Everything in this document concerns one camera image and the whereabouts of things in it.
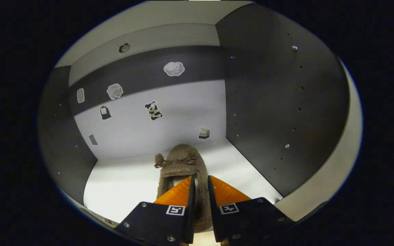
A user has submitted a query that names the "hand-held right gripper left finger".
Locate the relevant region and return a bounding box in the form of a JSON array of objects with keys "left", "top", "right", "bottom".
[{"left": 115, "top": 175, "right": 196, "bottom": 245}]

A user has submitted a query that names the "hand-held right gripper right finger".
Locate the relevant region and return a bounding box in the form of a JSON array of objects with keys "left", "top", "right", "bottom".
[{"left": 207, "top": 175, "right": 295, "bottom": 245}]

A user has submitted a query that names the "brown fuzzy shoe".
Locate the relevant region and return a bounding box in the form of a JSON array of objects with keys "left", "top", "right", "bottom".
[{"left": 154, "top": 143, "right": 214, "bottom": 233}]

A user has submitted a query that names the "white grey shoe cabinet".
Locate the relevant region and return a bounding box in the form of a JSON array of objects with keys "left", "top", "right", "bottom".
[{"left": 38, "top": 0, "right": 351, "bottom": 233}]

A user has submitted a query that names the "white cabinet door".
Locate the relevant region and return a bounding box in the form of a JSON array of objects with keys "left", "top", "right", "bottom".
[{"left": 274, "top": 56, "right": 364, "bottom": 222}]

